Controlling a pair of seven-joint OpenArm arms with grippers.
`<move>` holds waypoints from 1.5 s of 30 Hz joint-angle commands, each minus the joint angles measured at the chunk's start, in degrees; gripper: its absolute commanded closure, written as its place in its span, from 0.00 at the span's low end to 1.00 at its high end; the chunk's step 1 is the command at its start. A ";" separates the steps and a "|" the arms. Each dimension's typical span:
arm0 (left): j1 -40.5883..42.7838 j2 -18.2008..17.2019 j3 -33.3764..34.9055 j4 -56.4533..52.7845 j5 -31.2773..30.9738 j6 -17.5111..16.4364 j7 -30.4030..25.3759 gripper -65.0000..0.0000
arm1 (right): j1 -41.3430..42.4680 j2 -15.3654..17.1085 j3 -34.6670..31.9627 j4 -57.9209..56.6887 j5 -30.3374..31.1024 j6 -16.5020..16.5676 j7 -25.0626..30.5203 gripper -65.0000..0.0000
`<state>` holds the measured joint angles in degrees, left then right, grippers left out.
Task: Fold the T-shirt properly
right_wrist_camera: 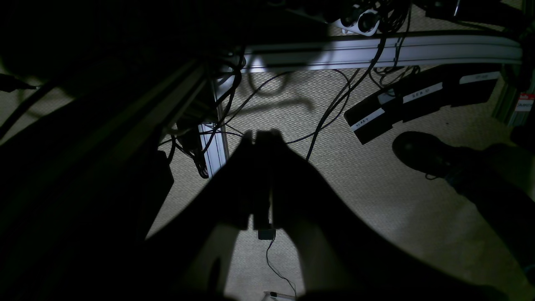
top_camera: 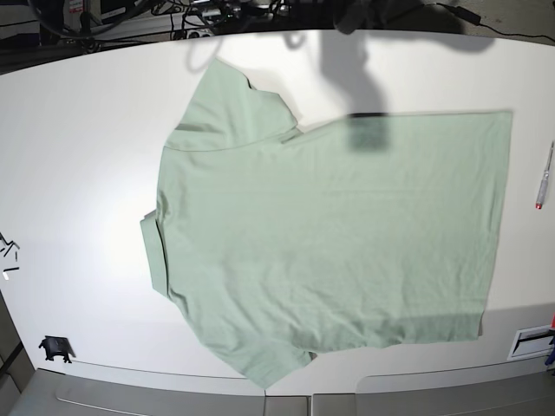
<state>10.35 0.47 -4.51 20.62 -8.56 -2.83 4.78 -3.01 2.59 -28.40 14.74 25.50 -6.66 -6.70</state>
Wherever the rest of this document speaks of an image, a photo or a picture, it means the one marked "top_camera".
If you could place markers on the light green T-shirt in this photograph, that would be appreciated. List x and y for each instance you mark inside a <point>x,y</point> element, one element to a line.
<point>279,245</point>

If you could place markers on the black plastic clip part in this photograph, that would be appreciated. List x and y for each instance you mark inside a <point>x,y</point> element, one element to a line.
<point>57,346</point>

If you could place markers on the small black hex keys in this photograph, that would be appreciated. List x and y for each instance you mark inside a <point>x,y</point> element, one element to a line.
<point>9,257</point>

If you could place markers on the white power strip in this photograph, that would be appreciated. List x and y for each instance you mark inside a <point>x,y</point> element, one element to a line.
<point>198,33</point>

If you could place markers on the black power adapter with cable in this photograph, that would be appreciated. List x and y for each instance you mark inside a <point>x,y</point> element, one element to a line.
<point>468,16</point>

